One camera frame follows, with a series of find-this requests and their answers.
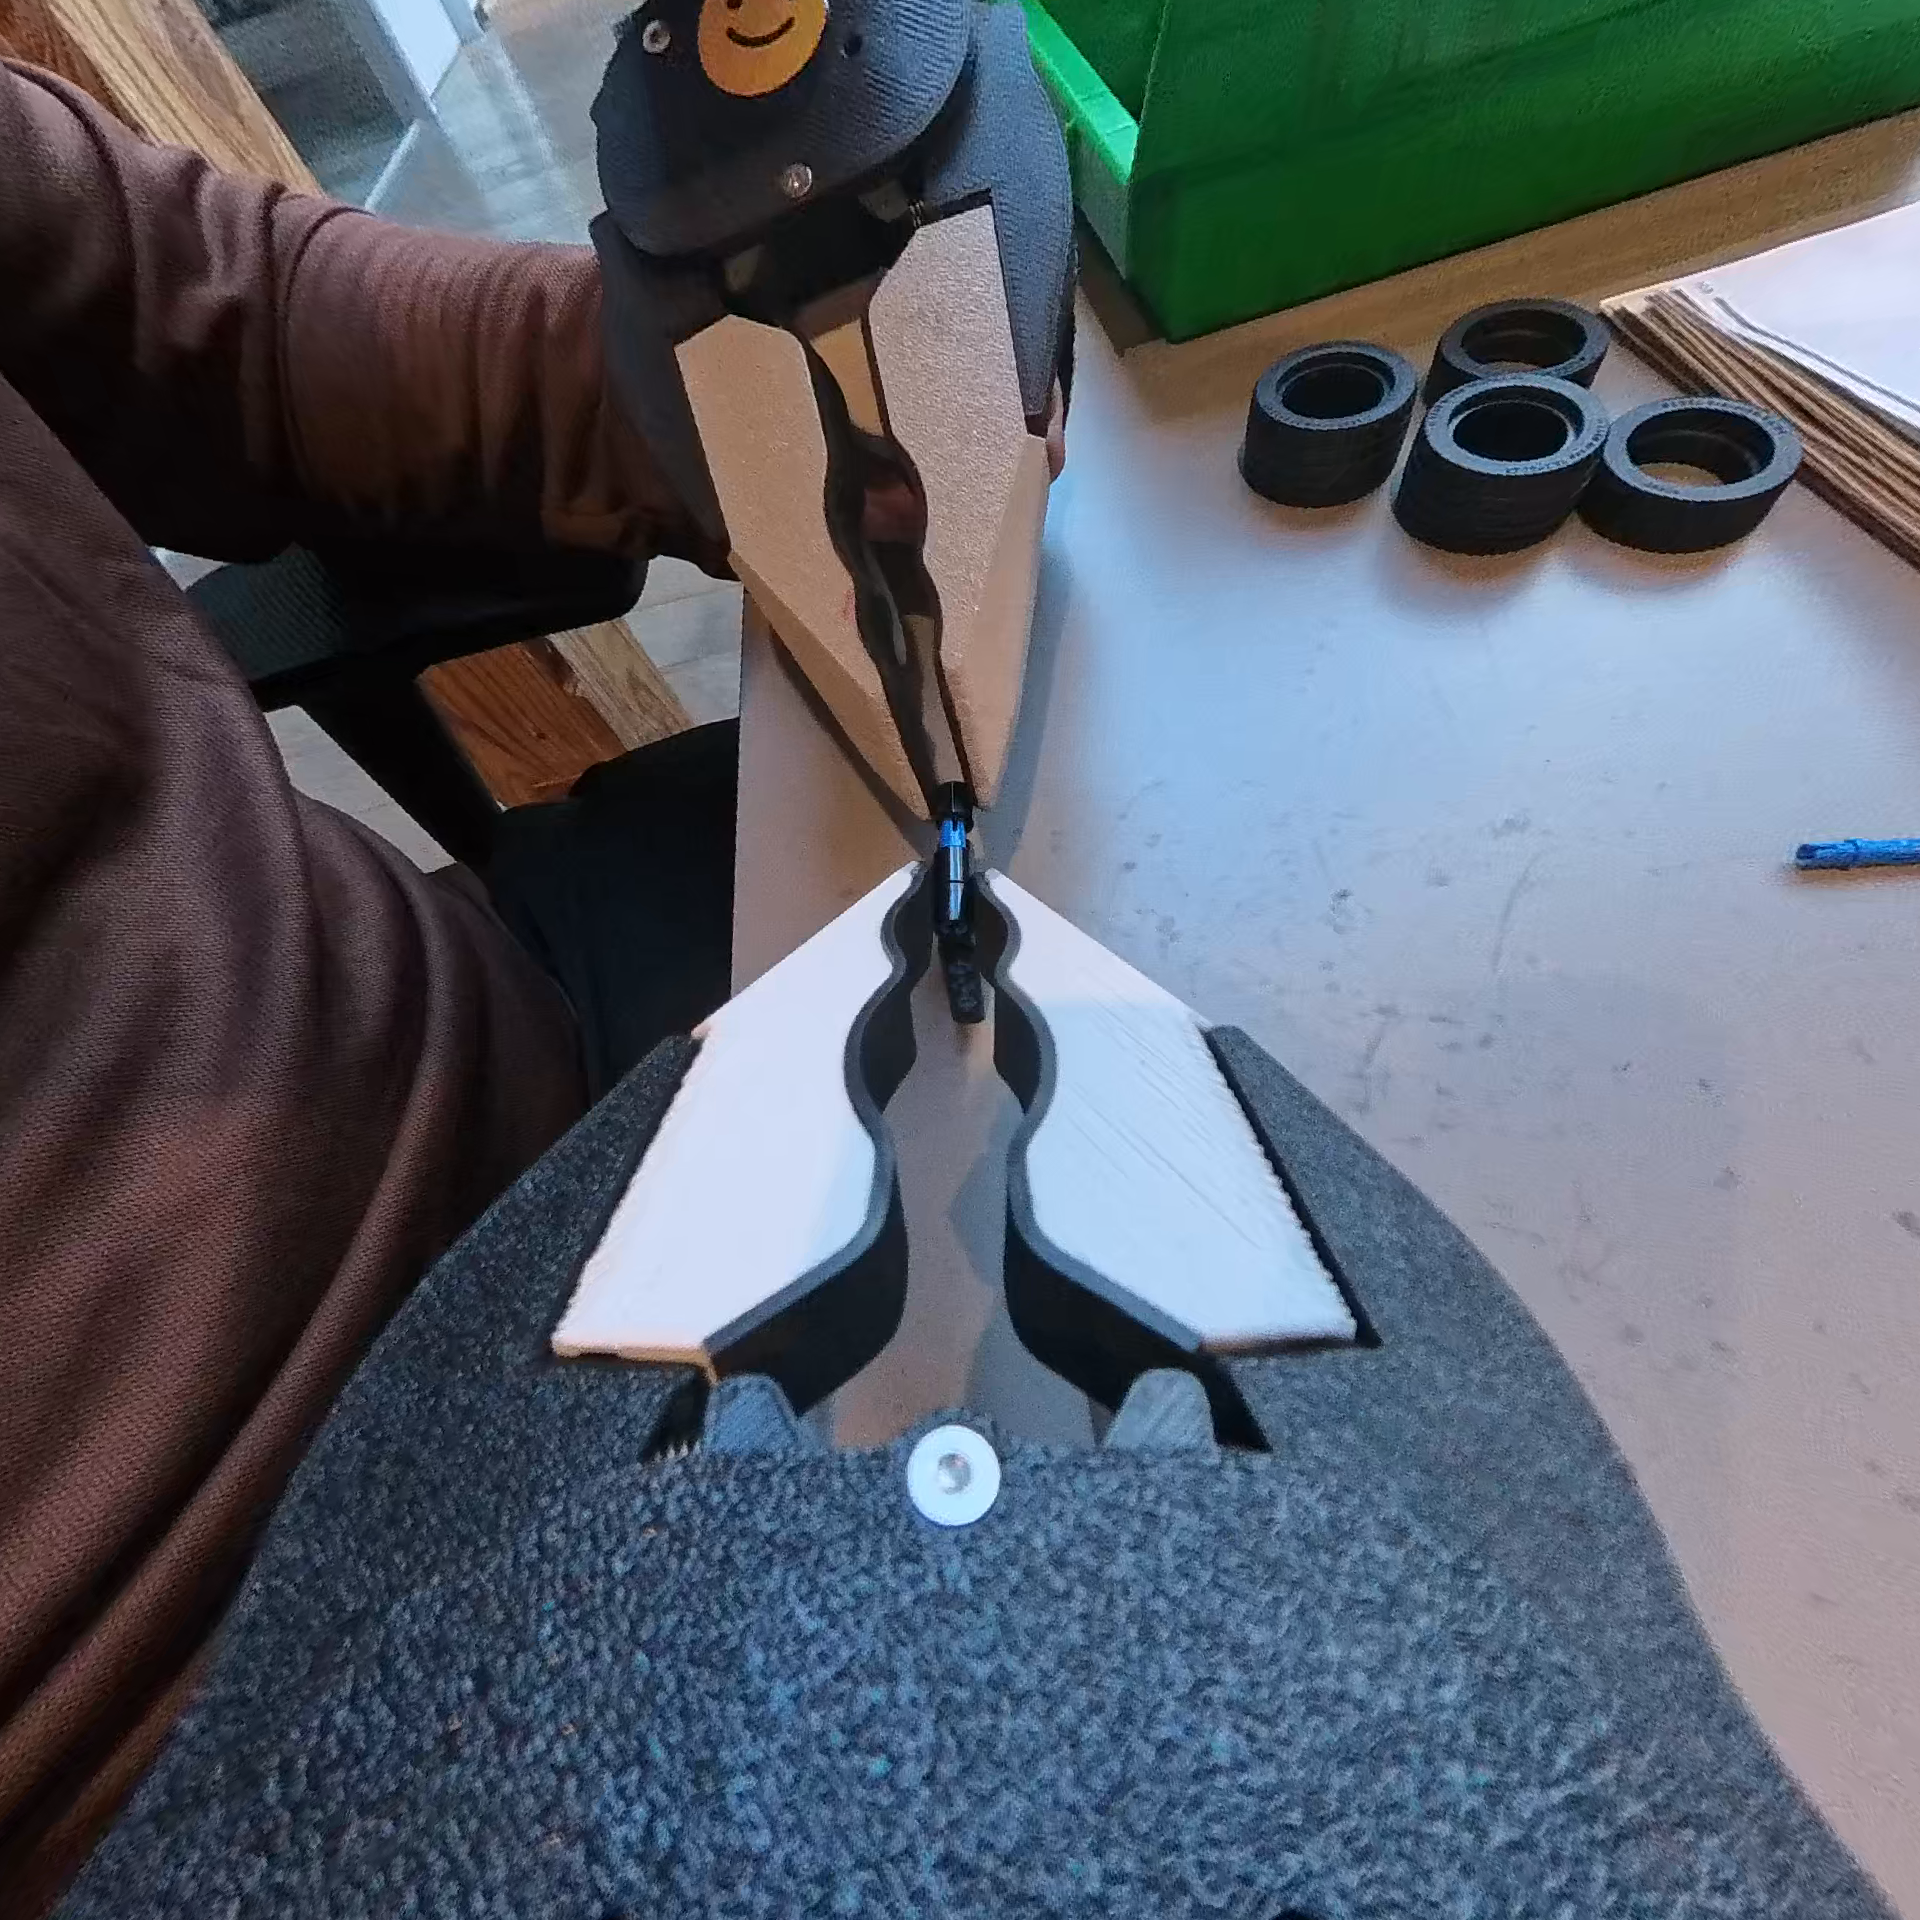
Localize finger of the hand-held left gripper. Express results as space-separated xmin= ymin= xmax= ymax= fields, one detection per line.
xmin=674 ymin=317 xmax=962 ymax=824
xmin=862 ymin=193 xmax=1053 ymax=812

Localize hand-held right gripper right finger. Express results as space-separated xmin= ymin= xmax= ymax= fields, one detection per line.
xmin=968 ymin=866 xmax=1361 ymax=1413

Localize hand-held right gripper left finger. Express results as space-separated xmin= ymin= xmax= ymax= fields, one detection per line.
xmin=551 ymin=861 xmax=921 ymax=1413

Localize black brick assembly with blue pins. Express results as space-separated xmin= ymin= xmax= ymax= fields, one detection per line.
xmin=931 ymin=816 xmax=994 ymax=1029

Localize person's left forearm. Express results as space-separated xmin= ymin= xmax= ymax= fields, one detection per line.
xmin=0 ymin=58 xmax=736 ymax=577

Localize person's black trousers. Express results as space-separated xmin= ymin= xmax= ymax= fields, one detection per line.
xmin=488 ymin=718 xmax=747 ymax=1103

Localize black rubber toy tire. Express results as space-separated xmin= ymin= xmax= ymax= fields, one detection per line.
xmin=1577 ymin=397 xmax=1801 ymax=553
xmin=1424 ymin=300 xmax=1609 ymax=406
xmin=1241 ymin=342 xmax=1419 ymax=509
xmin=1394 ymin=375 xmax=1609 ymax=558

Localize black office chair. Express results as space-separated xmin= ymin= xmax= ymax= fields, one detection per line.
xmin=187 ymin=545 xmax=654 ymax=873

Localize green plastic bin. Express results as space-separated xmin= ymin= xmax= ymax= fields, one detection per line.
xmin=1032 ymin=0 xmax=1920 ymax=348

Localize open instruction booklet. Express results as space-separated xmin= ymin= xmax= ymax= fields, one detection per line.
xmin=1602 ymin=201 xmax=1920 ymax=568

